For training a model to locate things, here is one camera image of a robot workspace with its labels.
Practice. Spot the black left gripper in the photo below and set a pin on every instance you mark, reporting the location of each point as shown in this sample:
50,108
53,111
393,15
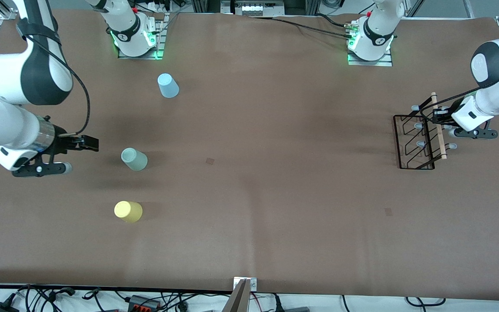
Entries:
445,115

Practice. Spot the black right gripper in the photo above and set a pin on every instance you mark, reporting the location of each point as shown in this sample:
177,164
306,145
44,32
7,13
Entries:
64,143

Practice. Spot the pale green plastic cup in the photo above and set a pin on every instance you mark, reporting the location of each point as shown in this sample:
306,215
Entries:
134,159

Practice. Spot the yellow plastic cup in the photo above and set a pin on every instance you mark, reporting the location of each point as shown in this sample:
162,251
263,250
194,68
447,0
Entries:
128,211

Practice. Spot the light blue plastic cup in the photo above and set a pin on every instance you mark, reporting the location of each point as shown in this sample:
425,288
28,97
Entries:
168,86

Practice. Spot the white power strip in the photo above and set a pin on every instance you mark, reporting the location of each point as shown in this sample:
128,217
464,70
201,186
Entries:
159,6

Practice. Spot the black orange connector block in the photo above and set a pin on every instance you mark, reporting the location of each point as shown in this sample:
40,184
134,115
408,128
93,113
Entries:
143,302

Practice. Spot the black power adapter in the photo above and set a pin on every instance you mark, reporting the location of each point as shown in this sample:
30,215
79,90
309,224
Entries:
0,307

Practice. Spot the large table cover sheet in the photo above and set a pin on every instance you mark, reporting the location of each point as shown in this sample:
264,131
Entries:
275,216

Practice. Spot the grey electronics box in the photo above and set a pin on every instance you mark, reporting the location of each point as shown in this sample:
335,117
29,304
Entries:
258,8

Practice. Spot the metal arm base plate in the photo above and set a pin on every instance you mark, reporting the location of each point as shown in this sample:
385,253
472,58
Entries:
139,56
371,63

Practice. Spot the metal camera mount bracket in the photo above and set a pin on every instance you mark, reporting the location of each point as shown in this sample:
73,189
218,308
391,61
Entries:
241,299

